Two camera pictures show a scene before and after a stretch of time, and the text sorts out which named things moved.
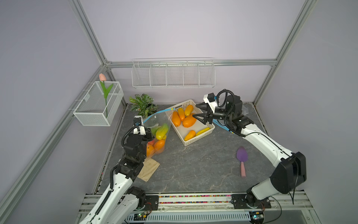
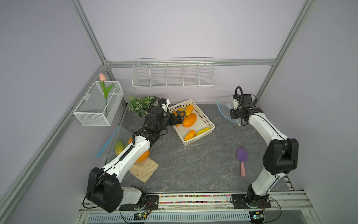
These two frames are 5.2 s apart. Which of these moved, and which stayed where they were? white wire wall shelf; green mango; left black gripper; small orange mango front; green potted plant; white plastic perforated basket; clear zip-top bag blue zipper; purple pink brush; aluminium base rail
Moved: clear zip-top bag blue zipper; left black gripper; green mango
Stayed: green potted plant; purple pink brush; white plastic perforated basket; aluminium base rail; white wire wall shelf; small orange mango front
